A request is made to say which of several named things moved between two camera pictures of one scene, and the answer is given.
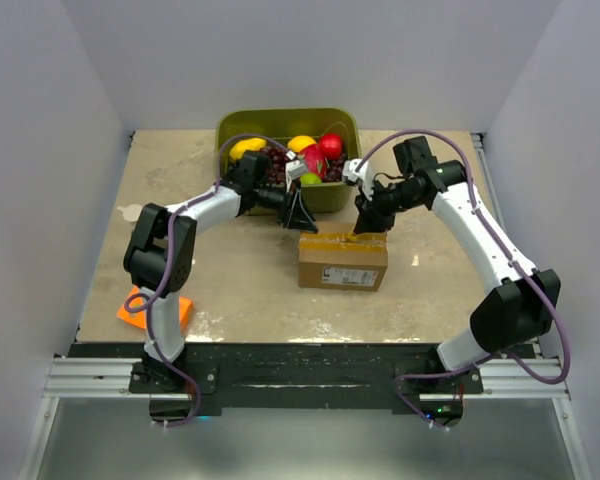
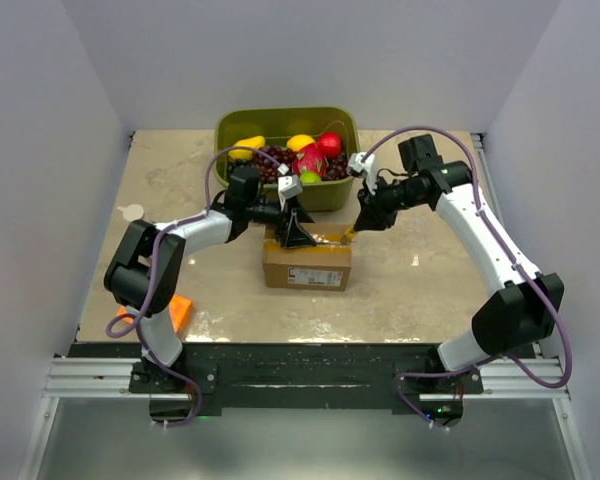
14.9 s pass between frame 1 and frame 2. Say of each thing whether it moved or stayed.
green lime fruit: stayed
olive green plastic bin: stayed
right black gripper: stayed
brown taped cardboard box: moved
